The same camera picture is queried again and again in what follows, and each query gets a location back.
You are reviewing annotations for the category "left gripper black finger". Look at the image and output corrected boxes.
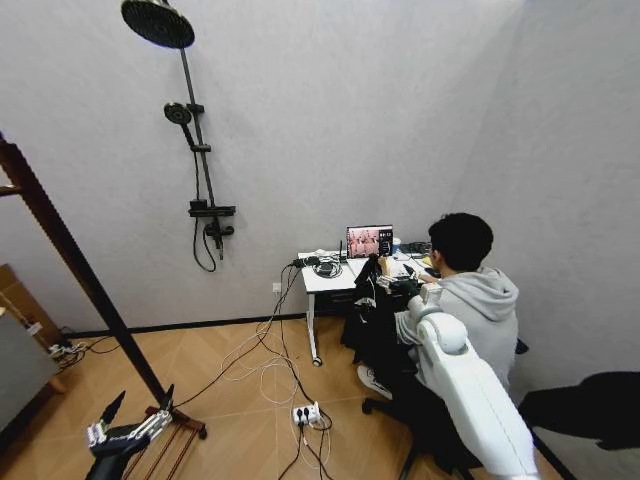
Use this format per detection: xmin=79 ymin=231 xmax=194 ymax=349
xmin=130 ymin=383 xmax=176 ymax=442
xmin=85 ymin=391 xmax=126 ymax=448

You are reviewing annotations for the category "black garment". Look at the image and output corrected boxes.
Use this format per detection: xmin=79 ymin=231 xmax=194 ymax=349
xmin=341 ymin=253 xmax=419 ymax=372

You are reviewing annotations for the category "white desk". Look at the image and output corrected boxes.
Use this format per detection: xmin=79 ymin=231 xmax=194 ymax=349
xmin=298 ymin=248 xmax=444 ymax=367

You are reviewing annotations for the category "person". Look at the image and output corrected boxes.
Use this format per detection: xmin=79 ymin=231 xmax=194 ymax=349
xmin=356 ymin=212 xmax=521 ymax=402

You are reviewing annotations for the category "grey cabinet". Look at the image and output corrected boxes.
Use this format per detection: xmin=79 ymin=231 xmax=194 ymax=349
xmin=0 ymin=312 xmax=67 ymax=432

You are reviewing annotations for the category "black baseboard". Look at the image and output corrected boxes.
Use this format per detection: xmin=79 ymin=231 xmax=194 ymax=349
xmin=59 ymin=312 xmax=308 ymax=337

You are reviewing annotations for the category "cardboard box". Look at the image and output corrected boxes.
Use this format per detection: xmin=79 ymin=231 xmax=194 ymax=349
xmin=0 ymin=263 xmax=65 ymax=347

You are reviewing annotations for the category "black office chair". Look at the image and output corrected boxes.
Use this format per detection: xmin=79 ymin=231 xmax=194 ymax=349
xmin=361 ymin=384 xmax=484 ymax=480

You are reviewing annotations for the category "dark brown wooden clothes rack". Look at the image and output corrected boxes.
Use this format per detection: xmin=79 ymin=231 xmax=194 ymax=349
xmin=0 ymin=130 xmax=208 ymax=480

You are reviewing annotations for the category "black shower mixer with shelf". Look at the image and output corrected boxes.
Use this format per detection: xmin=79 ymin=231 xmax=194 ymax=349
xmin=187 ymin=198 xmax=238 ymax=261

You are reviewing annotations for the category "black shower riser pipe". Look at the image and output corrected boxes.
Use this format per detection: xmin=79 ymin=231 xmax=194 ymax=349
xmin=178 ymin=47 xmax=220 ymax=209

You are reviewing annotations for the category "black hand shower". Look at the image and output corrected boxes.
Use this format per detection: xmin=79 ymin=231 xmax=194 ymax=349
xmin=162 ymin=101 xmax=200 ymax=149

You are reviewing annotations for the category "black round rain shower head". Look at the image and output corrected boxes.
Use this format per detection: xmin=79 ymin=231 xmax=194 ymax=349
xmin=120 ymin=0 xmax=196 ymax=50

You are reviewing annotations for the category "black cable bundle with adapter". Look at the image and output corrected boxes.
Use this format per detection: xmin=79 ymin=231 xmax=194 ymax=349
xmin=291 ymin=254 xmax=347 ymax=279

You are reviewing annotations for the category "black floor cable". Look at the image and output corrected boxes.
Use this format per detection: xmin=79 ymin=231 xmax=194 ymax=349
xmin=172 ymin=259 xmax=334 ymax=480

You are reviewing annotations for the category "white floor cable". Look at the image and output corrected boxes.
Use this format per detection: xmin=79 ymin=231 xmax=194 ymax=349
xmin=221 ymin=289 xmax=304 ymax=407

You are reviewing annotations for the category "black shower hose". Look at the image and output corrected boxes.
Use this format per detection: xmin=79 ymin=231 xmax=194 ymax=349
xmin=187 ymin=143 xmax=220 ymax=274

